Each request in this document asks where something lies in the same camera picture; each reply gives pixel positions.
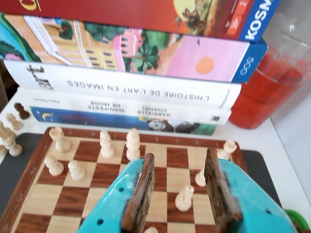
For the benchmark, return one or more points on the dark wooden pawn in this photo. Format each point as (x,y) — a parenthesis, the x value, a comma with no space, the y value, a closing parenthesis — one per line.
(22,111)

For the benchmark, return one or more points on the white Gabrielle Chanel book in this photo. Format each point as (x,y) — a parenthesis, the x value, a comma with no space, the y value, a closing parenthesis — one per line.
(73,104)

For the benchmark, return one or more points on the green plastic container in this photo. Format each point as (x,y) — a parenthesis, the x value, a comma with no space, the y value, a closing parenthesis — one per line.
(297,216)

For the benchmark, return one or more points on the grey table mat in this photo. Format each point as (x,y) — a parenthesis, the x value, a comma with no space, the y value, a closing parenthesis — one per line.
(14,174)

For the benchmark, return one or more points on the light wooden pawn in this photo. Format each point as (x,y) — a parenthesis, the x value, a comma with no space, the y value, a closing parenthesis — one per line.
(200,178)
(76,171)
(150,230)
(54,167)

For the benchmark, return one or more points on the light wooden bishop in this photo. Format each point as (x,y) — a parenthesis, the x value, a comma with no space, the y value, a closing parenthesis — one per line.
(107,145)

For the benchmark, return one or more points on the clear jug with red liquid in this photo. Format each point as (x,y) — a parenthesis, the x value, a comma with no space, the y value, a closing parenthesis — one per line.
(267,97)

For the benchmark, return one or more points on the white art history book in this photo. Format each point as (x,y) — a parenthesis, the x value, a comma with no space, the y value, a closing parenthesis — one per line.
(145,89)

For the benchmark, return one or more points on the light wooden knight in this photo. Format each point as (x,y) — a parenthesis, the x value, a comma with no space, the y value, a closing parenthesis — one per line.
(184,199)

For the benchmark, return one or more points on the light wooden rook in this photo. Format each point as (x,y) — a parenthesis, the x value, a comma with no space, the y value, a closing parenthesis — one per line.
(227,149)
(60,140)

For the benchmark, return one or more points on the blue illustrated book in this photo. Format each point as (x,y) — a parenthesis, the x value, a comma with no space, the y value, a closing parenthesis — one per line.
(109,120)

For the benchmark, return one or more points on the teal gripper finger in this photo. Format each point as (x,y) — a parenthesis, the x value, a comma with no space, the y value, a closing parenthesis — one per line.
(250,211)
(116,206)

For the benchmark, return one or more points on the red Kosmos game box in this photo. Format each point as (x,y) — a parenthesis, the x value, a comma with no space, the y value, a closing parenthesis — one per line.
(121,12)

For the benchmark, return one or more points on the wooden chessboard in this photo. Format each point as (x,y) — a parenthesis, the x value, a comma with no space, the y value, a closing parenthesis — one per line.
(73,194)

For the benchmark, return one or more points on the light wooden chess piece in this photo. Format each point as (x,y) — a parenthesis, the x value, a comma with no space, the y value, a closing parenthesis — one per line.
(11,143)
(14,122)

